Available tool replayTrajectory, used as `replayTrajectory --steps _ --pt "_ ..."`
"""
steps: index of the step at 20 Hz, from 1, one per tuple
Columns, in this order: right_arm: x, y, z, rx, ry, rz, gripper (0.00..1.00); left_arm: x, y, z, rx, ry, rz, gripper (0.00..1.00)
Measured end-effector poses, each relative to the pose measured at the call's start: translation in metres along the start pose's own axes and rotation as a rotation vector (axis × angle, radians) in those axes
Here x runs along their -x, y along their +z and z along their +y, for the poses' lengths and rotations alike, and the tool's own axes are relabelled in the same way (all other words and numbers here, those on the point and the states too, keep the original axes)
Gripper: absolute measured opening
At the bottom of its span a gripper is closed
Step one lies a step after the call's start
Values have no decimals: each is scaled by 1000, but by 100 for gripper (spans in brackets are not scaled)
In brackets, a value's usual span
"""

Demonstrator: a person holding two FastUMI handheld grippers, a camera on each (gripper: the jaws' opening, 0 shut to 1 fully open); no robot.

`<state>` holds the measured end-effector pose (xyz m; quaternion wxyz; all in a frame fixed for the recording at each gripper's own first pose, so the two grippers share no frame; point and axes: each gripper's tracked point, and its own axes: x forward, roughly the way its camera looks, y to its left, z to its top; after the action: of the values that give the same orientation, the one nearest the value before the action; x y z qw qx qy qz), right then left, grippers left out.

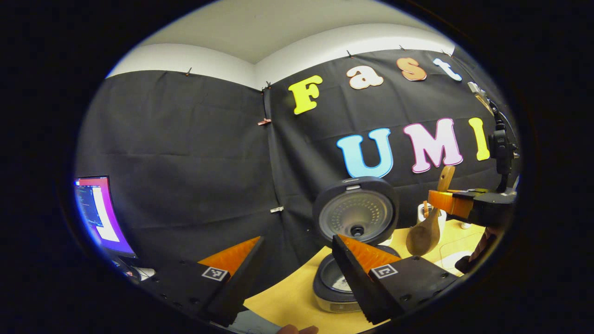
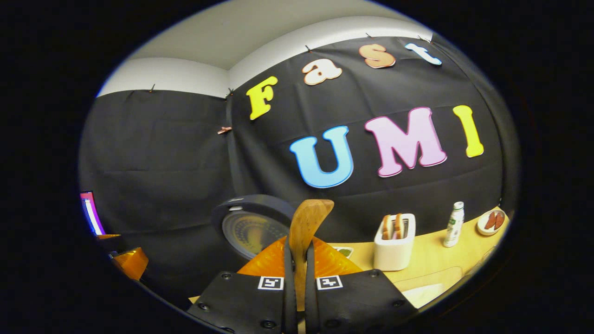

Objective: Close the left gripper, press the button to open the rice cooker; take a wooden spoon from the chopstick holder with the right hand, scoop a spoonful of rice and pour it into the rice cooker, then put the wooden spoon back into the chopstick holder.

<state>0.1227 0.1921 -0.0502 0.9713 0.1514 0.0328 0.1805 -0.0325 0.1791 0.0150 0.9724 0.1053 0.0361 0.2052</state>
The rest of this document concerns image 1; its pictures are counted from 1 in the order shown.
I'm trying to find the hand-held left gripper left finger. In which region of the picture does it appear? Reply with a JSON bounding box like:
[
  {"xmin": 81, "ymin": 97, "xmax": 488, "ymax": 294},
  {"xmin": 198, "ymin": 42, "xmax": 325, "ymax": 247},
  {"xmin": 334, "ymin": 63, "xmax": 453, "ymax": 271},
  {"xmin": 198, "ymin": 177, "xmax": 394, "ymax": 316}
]
[{"xmin": 139, "ymin": 236, "xmax": 266, "ymax": 328}]

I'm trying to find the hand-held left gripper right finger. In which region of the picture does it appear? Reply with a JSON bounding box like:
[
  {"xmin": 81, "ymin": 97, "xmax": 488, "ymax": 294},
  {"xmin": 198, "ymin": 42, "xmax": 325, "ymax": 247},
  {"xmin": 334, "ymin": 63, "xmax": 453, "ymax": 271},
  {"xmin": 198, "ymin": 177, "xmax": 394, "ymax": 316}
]
[{"xmin": 331, "ymin": 234, "xmax": 463, "ymax": 325}]

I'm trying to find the wooden spoon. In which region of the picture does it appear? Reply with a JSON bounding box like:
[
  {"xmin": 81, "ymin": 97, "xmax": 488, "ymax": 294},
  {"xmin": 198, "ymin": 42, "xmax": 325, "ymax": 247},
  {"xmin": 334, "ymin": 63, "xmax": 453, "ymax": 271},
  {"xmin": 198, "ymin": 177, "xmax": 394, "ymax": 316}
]
[{"xmin": 406, "ymin": 165, "xmax": 457, "ymax": 257}]

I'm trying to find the dark rice cooker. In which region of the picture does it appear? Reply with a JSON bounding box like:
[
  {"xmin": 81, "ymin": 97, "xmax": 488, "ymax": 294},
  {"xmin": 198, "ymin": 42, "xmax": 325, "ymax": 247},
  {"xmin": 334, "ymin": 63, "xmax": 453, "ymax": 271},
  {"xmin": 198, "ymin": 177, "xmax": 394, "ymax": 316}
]
[{"xmin": 312, "ymin": 176, "xmax": 400, "ymax": 314}]

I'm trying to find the white toaster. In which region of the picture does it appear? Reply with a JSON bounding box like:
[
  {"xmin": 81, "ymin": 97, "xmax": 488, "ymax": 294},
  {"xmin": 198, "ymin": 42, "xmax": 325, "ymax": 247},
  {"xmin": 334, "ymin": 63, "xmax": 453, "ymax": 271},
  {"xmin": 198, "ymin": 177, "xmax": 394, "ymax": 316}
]
[{"xmin": 417, "ymin": 202, "xmax": 447, "ymax": 233}]

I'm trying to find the clear plastic food box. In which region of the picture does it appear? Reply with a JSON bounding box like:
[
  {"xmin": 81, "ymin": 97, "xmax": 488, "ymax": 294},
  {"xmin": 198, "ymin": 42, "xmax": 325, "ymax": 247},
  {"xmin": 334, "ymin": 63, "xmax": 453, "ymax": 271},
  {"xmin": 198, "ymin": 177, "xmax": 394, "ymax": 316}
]
[{"xmin": 438, "ymin": 250, "xmax": 475, "ymax": 273}]

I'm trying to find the black backdrop cloth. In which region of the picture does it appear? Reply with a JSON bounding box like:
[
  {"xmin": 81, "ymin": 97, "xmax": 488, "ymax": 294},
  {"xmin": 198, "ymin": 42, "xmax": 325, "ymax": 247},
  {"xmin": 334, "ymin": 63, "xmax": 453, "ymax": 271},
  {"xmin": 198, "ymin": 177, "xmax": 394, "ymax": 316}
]
[{"xmin": 74, "ymin": 46, "xmax": 521, "ymax": 298}]

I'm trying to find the computer monitor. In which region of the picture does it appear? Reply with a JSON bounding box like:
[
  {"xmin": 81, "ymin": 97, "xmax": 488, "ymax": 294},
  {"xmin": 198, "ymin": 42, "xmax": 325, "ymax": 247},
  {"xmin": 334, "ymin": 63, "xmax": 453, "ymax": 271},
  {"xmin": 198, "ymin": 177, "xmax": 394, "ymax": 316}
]
[{"xmin": 74, "ymin": 175, "xmax": 138, "ymax": 258}]

